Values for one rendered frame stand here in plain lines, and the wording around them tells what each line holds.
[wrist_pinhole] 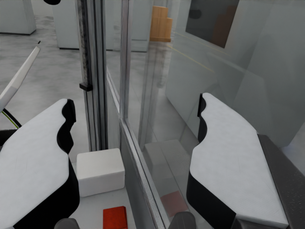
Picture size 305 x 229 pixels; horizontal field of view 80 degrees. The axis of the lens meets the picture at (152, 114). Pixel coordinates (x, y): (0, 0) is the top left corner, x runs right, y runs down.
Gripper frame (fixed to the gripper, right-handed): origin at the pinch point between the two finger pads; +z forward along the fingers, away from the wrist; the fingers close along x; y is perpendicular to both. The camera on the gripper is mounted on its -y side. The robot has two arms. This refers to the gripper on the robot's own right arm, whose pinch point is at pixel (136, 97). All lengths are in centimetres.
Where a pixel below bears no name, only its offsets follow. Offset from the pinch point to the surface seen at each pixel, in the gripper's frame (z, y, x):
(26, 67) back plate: 27.7, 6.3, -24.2
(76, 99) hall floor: 254, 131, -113
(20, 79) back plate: 22.1, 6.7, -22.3
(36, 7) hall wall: 1129, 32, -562
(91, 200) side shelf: 30, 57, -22
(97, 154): 43, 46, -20
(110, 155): 42, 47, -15
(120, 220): 22, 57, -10
